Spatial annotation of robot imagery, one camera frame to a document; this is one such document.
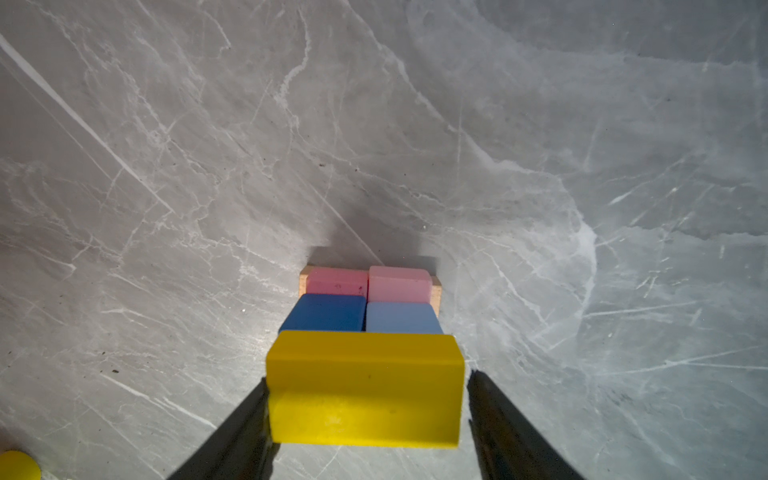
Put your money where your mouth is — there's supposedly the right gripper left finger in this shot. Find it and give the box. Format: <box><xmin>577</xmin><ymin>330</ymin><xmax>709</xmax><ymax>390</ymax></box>
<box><xmin>168</xmin><ymin>377</ymin><xmax>280</xmax><ymax>480</ymax></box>

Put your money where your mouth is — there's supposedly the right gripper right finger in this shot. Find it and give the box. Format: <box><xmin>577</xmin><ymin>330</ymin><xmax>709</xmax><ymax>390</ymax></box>
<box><xmin>467</xmin><ymin>370</ymin><xmax>582</xmax><ymax>480</ymax></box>

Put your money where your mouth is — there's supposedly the yellow rectangular block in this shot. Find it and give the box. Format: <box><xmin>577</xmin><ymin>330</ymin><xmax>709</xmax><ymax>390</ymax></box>
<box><xmin>266</xmin><ymin>331</ymin><xmax>465</xmax><ymax>448</ymax></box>

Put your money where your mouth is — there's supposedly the dark blue cube block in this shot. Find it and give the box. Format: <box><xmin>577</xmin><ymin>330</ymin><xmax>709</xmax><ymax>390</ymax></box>
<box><xmin>279</xmin><ymin>293</ymin><xmax>367</xmax><ymax>332</ymax></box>

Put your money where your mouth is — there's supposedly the plain wooden plank block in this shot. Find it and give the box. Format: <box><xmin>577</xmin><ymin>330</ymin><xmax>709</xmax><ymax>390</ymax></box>
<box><xmin>430</xmin><ymin>276</ymin><xmax>443</xmax><ymax>316</ymax></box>

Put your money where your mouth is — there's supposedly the light blue cube block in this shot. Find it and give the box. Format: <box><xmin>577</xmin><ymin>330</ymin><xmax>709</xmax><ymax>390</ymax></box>
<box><xmin>365</xmin><ymin>302</ymin><xmax>443</xmax><ymax>335</ymax></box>

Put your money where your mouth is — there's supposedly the engraved wooden plank block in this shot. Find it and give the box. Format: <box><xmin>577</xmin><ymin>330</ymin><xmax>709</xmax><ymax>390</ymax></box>
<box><xmin>298</xmin><ymin>265</ymin><xmax>313</xmax><ymax>296</ymax></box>

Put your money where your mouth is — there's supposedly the dark pink rectangular block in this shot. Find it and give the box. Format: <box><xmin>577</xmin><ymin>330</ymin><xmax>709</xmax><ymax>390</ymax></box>
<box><xmin>306</xmin><ymin>267</ymin><xmax>369</xmax><ymax>298</ymax></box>

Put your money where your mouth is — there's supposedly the light pink rectangular block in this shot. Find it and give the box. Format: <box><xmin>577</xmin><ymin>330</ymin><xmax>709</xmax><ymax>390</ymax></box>
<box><xmin>368</xmin><ymin>266</ymin><xmax>433</xmax><ymax>304</ymax></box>

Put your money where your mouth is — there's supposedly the yellow cylinder block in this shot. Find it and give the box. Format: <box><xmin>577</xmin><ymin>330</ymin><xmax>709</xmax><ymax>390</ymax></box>
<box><xmin>0</xmin><ymin>450</ymin><xmax>42</xmax><ymax>480</ymax></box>

